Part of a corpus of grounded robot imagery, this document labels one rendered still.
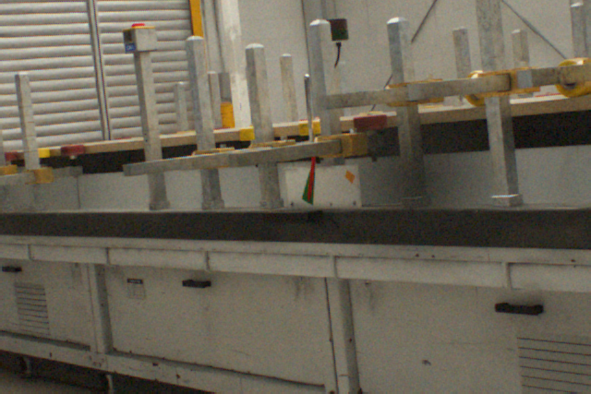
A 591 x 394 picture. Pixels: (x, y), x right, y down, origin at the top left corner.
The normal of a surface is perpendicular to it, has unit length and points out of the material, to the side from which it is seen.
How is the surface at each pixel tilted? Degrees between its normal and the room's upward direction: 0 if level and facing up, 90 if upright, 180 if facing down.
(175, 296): 90
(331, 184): 90
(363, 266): 90
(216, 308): 90
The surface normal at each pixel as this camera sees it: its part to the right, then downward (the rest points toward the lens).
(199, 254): -0.76, 0.11
